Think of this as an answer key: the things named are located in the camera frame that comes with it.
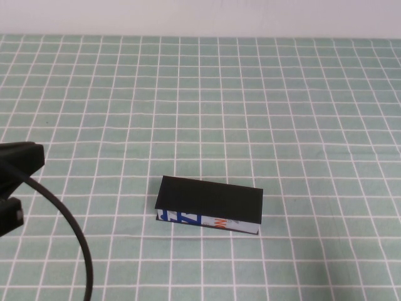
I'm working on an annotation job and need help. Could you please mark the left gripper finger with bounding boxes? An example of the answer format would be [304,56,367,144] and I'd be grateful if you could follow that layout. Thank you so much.
[0,198,25,238]

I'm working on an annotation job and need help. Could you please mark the black printed glasses case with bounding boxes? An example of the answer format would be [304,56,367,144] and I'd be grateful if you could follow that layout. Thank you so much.
[154,175,263,236]

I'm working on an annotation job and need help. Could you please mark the green white checked tablecloth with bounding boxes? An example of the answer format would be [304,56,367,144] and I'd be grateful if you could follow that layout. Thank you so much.
[0,34,401,301]

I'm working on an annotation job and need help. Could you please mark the black left camera cable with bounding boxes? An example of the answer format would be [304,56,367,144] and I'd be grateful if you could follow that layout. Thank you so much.
[0,158,94,301]

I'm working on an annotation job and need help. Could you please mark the black left camera bracket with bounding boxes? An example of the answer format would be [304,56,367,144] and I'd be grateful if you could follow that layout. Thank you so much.
[0,141,45,189]

